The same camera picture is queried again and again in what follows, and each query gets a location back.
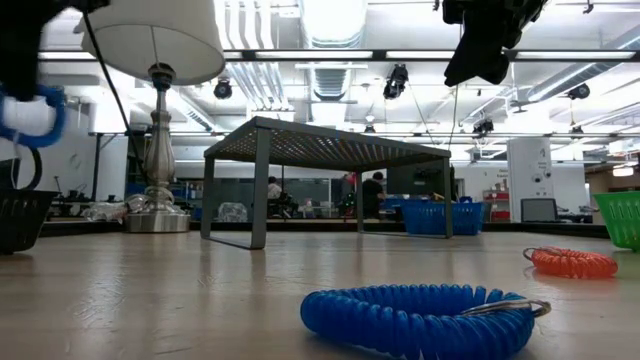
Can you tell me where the black ceiling beam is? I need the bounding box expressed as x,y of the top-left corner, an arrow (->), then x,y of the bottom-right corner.
38,48 -> 640,63

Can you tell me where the red coil wristband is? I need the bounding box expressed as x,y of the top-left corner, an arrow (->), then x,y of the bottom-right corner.
522,245 -> 620,280

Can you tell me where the white column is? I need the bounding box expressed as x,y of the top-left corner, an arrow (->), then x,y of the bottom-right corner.
506,136 -> 556,224

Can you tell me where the blue plastic basket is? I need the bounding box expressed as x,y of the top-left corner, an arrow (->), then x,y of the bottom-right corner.
399,198 -> 487,237

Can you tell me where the green plastic basket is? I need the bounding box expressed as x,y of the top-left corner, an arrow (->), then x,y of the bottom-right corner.
592,190 -> 640,252

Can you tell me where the blue coil wristband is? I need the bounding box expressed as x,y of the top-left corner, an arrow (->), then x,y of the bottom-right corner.
299,284 -> 553,360
0,83 -> 68,150

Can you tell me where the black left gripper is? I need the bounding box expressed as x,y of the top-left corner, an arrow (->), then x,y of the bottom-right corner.
0,0 -> 109,102

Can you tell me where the black plastic basket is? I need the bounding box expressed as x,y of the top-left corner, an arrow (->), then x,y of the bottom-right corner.
0,188 -> 62,257

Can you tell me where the silver air duct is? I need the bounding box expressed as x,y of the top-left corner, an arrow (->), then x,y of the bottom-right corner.
298,0 -> 369,50

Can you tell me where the black ceiling spotlight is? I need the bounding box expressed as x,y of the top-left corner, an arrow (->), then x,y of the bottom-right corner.
566,82 -> 592,101
471,117 -> 497,138
381,64 -> 411,101
212,79 -> 234,101

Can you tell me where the silver lamp base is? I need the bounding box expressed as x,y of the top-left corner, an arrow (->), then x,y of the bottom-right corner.
124,62 -> 192,234

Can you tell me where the plastic-wrapped cord bundle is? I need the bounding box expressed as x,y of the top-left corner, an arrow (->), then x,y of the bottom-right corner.
81,194 -> 152,224

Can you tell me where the dark computer monitor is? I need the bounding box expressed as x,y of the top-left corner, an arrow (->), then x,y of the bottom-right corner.
520,197 -> 559,224

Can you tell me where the red shelf unit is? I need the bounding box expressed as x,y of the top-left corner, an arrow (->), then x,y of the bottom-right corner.
481,187 -> 512,223

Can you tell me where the person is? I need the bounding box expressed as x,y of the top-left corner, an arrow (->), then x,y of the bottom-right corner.
264,175 -> 285,220
341,172 -> 359,199
360,170 -> 387,220

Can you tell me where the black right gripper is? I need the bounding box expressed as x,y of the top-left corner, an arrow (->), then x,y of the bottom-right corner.
442,0 -> 549,88

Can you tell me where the grey perforated metal shelf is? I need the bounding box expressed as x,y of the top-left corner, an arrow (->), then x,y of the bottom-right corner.
200,115 -> 454,251

